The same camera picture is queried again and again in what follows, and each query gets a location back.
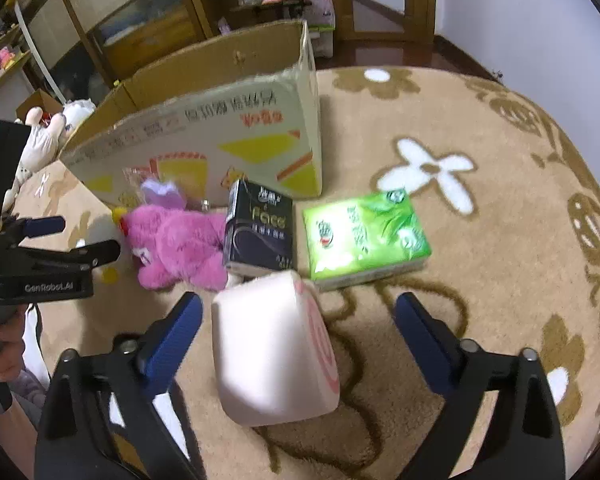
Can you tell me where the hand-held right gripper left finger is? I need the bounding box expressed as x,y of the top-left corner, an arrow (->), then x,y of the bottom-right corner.
34,291 -> 204,480

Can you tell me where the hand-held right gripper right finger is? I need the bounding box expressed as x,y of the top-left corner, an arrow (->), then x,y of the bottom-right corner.
395,292 -> 567,480

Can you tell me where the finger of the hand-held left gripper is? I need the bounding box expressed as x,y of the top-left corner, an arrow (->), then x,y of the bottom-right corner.
15,239 -> 122,275
0,216 -> 67,241

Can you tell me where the white plush doll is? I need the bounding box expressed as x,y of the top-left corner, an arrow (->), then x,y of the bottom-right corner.
87,206 -> 131,286

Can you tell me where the pink plush bear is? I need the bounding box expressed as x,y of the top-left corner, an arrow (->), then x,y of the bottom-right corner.
121,204 -> 229,292

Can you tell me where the green tissue pack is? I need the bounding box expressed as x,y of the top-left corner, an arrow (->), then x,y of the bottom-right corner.
301,189 -> 432,292

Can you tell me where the black tissue pack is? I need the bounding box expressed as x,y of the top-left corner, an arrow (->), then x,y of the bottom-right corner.
222,178 -> 296,279

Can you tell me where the printed cardboard box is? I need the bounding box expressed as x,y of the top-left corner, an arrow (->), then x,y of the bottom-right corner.
60,19 -> 325,211

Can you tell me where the person's left hand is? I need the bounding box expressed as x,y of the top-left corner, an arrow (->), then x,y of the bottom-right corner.
0,304 -> 30,382

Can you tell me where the pale pink plush toy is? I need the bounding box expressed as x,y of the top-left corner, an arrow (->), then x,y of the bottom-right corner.
2,106 -> 68,211

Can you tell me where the beige floral blanket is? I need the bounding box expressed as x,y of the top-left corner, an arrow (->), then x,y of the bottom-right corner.
10,66 -> 600,480

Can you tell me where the small brown cardboard box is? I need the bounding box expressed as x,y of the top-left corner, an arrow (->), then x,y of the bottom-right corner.
16,89 -> 63,121

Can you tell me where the white-haired plush doll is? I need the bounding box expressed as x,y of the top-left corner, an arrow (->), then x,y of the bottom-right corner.
62,99 -> 98,136

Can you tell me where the small purple plush toy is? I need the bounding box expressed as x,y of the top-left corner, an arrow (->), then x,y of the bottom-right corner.
140,178 -> 187,209

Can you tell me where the white curved bar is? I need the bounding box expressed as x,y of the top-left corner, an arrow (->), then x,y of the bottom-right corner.
16,5 -> 57,97

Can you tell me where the wooden wardrobe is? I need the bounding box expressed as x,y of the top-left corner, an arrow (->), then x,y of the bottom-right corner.
12,0 -> 211,88

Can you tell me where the clear plastic storage box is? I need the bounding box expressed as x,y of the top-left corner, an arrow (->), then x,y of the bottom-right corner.
300,0 -> 337,58

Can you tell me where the wooden door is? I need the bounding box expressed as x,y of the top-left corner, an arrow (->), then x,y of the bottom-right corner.
330,0 -> 438,43

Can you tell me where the wall shelf with figurines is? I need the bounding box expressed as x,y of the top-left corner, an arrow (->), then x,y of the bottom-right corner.
0,5 -> 36,106

